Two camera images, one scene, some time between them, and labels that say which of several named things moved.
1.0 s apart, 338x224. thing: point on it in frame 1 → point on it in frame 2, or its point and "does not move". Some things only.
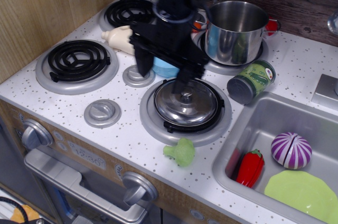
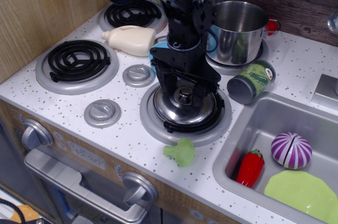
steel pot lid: (195, 105) does not move
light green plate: (304, 192) does not move
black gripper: (170, 36) → (185, 54)
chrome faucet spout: (332, 24) does not move
